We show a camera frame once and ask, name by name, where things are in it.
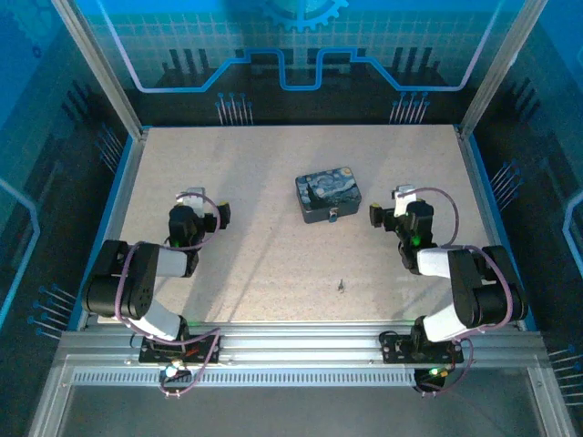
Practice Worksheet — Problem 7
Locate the starry night painted tin box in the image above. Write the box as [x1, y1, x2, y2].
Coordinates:
[294, 166, 363, 225]

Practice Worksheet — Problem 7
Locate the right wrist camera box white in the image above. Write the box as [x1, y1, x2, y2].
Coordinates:
[392, 185, 418, 218]

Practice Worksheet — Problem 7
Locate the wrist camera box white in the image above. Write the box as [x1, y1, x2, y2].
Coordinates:
[392, 185, 418, 218]
[176, 186, 208, 216]

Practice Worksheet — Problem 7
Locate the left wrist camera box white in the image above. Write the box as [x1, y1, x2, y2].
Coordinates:
[176, 186, 208, 216]

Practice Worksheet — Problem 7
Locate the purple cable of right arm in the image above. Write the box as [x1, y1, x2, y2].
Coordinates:
[400, 187, 517, 398]

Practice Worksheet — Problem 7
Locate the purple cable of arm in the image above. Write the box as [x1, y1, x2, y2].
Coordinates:
[400, 187, 517, 398]
[113, 190, 224, 400]

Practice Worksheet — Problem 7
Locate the aluminium table side rail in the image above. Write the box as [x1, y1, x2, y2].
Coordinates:
[456, 126, 539, 331]
[75, 129, 149, 331]

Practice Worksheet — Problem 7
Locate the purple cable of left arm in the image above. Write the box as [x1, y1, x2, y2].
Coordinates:
[113, 190, 224, 400]

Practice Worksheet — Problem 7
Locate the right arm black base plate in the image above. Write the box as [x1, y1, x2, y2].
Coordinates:
[378, 330, 471, 366]

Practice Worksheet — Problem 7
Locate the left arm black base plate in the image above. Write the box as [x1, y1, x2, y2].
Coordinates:
[138, 333, 225, 366]

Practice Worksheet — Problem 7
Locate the aluminium front mounting rail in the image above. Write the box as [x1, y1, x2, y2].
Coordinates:
[57, 323, 550, 366]

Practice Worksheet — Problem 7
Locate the aluminium frame post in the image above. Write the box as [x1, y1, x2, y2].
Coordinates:
[456, 0, 550, 137]
[50, 0, 148, 138]

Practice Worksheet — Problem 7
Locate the slotted grey cable duct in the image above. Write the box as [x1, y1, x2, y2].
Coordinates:
[71, 371, 535, 389]

